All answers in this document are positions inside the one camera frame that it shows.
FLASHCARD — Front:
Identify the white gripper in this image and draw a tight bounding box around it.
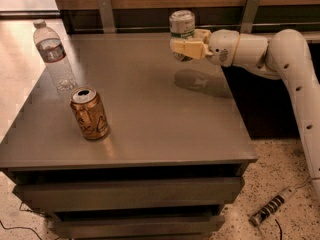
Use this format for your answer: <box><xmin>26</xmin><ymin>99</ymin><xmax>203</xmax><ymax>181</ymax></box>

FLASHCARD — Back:
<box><xmin>170</xmin><ymin>29</ymin><xmax>240</xmax><ymax>67</ymax></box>

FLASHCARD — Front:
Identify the white green 7up can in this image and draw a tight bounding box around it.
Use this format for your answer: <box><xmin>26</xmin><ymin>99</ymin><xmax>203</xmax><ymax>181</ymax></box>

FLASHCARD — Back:
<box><xmin>169</xmin><ymin>10</ymin><xmax>195</xmax><ymax>62</ymax></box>

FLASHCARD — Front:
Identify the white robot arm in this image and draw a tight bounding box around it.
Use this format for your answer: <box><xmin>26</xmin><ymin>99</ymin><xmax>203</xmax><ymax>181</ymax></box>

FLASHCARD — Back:
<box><xmin>170</xmin><ymin>29</ymin><xmax>320</xmax><ymax>196</ymax></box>

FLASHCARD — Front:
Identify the gold soda can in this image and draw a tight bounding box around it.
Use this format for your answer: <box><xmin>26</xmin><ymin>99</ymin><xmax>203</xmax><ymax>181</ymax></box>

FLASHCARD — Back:
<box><xmin>70</xmin><ymin>86</ymin><xmax>110</xmax><ymax>140</ymax></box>

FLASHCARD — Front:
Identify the grey drawer cabinet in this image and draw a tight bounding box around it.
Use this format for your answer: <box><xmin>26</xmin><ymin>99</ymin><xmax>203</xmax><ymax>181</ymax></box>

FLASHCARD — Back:
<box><xmin>0</xmin><ymin>34</ymin><xmax>256</xmax><ymax>240</ymax></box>

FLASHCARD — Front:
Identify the clear plastic water bottle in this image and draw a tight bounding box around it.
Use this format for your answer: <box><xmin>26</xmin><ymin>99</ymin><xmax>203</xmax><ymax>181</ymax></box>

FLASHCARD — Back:
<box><xmin>33</xmin><ymin>19</ymin><xmax>76</xmax><ymax>91</ymax></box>

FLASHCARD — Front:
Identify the white power strip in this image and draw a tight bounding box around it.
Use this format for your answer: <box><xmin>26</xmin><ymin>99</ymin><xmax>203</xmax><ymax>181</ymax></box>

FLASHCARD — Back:
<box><xmin>249</xmin><ymin>187</ymin><xmax>297</xmax><ymax>227</ymax></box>

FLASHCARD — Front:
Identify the lower grey drawer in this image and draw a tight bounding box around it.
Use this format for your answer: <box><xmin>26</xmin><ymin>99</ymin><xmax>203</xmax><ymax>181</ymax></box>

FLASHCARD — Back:
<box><xmin>49</xmin><ymin>215</ymin><xmax>225</xmax><ymax>239</ymax></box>

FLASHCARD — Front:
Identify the grey drawer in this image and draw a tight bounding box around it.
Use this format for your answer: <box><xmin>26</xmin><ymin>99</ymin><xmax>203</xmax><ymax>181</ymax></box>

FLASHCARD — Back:
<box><xmin>14</xmin><ymin>177</ymin><xmax>243</xmax><ymax>212</ymax></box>
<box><xmin>49</xmin><ymin>215</ymin><xmax>225</xmax><ymax>239</ymax></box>

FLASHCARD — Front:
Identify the upper grey drawer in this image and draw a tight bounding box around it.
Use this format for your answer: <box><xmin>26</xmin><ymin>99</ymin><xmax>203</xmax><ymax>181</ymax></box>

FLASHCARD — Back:
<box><xmin>14</xmin><ymin>177</ymin><xmax>243</xmax><ymax>212</ymax></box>

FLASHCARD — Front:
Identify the horizontal metal rail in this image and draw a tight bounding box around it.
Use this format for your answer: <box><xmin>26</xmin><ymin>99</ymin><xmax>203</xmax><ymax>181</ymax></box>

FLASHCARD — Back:
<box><xmin>73</xmin><ymin>21</ymin><xmax>320</xmax><ymax>32</ymax></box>

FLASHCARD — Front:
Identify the right metal wall bracket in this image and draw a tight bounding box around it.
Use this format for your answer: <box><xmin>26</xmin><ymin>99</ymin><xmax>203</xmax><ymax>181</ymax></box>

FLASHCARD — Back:
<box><xmin>240</xmin><ymin>0</ymin><xmax>260</xmax><ymax>34</ymax></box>

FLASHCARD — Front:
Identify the metal wall bracket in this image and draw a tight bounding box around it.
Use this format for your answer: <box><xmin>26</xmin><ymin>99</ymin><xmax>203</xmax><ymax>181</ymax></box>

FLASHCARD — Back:
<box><xmin>97</xmin><ymin>0</ymin><xmax>116</xmax><ymax>33</ymax></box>
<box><xmin>240</xmin><ymin>0</ymin><xmax>260</xmax><ymax>34</ymax></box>

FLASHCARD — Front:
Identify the left metal wall bracket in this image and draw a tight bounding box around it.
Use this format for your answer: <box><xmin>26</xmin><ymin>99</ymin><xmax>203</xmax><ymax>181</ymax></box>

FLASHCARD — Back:
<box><xmin>97</xmin><ymin>0</ymin><xmax>116</xmax><ymax>33</ymax></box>

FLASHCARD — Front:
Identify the white power strip cord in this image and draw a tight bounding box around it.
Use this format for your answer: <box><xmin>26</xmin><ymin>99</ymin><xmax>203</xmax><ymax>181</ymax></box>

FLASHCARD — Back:
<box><xmin>293</xmin><ymin>175</ymin><xmax>313</xmax><ymax>191</ymax></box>

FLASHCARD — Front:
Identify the black floor cable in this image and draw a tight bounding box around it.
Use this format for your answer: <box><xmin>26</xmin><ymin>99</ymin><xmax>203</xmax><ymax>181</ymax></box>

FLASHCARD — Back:
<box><xmin>0</xmin><ymin>202</ymin><xmax>51</xmax><ymax>240</ymax></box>

